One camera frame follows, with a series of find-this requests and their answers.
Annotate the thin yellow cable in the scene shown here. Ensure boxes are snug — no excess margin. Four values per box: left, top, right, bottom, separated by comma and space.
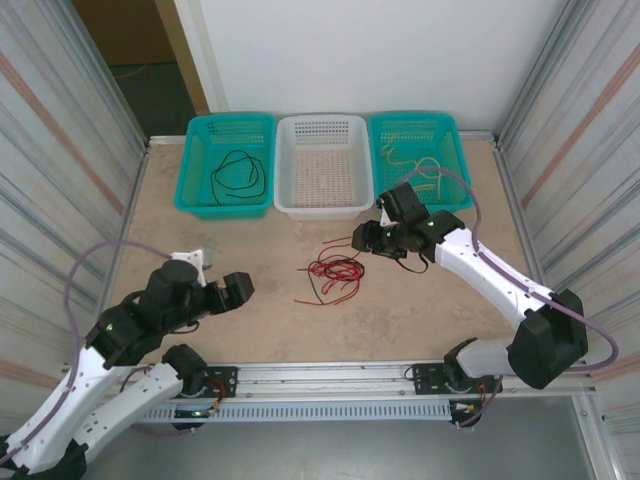
379, 131, 416, 169
399, 154, 454, 201

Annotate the white plastic basket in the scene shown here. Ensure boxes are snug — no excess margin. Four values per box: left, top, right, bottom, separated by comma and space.
273, 114, 376, 221

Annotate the teal plastic basket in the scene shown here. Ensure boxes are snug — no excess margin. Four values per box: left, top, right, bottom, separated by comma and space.
173, 113, 279, 221
367, 112, 475, 214

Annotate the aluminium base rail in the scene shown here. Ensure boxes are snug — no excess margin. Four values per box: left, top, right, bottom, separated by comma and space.
62, 359, 599, 399

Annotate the white slotted cable duct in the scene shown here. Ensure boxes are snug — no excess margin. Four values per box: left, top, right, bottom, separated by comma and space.
119, 401, 454, 425

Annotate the aluminium table frame rail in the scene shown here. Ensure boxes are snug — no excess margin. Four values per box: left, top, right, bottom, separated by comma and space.
146, 130, 501, 151

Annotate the thin orange cable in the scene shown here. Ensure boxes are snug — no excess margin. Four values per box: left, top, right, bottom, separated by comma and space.
110, 63, 149, 82

